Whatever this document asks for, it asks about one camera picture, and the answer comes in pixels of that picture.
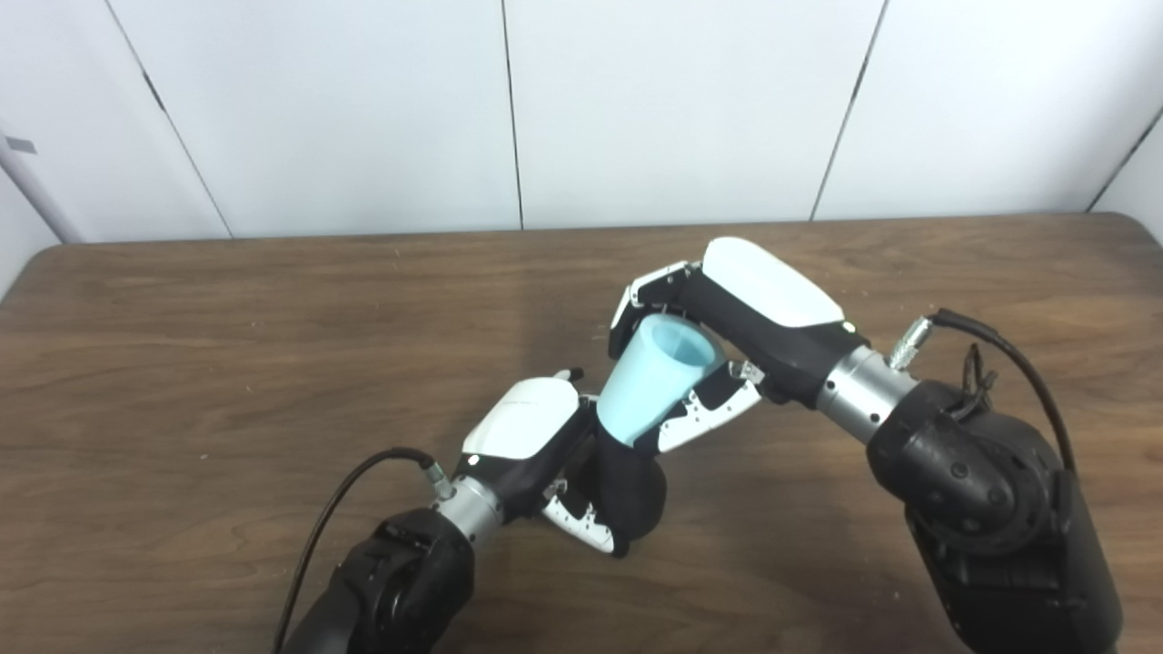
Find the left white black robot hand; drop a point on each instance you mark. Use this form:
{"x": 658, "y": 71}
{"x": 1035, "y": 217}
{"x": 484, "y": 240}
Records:
{"x": 522, "y": 431}

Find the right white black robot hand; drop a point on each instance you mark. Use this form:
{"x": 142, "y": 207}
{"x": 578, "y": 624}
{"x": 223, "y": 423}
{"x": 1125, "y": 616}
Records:
{"x": 772, "y": 304}

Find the black funnel-shaped nozzle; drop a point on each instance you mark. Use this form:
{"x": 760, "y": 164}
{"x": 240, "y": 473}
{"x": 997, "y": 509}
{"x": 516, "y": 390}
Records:
{"x": 627, "y": 495}

